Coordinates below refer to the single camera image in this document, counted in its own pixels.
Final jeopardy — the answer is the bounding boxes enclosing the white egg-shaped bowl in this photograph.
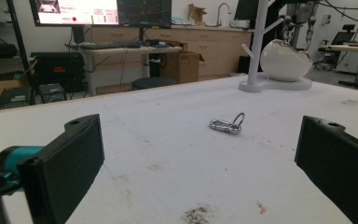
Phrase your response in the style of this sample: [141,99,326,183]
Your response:
[259,38,313,83]

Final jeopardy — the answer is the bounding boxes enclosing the black office chair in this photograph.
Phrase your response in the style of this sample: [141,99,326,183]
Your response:
[313,23,356,71]

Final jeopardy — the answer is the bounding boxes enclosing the black electronic box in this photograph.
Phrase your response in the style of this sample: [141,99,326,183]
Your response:
[0,86,34,110]

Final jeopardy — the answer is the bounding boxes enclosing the light wooden desk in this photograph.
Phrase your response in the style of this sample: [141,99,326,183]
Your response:
[79,45,184,96]

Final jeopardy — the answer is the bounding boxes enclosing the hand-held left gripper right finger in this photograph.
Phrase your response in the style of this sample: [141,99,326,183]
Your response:
[294,115,358,224]

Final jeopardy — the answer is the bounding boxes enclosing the black keyboard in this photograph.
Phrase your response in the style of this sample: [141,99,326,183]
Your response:
[79,42,142,50]

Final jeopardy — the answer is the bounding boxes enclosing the metal faucet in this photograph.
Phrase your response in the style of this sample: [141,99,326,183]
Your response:
[215,2,232,28]

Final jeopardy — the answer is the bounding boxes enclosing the large monitor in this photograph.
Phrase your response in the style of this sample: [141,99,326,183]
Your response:
[28,0,172,29]

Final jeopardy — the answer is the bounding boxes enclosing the wooden cabinet counter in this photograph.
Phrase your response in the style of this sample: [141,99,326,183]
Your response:
[85,24,255,82]

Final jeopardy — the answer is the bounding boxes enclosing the silver carabiner keychain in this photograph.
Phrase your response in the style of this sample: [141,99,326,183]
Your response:
[209,112,246,135]

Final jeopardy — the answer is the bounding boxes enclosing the black equipment case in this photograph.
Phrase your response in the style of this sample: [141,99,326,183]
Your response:
[30,51,86,93]

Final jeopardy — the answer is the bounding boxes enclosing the white jewelry tree stand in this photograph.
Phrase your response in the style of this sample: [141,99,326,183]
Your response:
[238,0,313,93]

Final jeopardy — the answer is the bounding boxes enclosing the black metal stand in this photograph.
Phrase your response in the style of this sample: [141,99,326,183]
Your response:
[7,0,35,105]

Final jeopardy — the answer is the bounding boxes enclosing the round black stool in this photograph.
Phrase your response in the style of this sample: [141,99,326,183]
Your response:
[131,77,180,91]

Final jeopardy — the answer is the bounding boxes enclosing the small open cardboard box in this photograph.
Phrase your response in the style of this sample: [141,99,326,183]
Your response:
[188,3,208,26]

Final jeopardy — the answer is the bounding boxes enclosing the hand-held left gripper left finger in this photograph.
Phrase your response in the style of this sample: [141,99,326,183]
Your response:
[0,113,105,224]

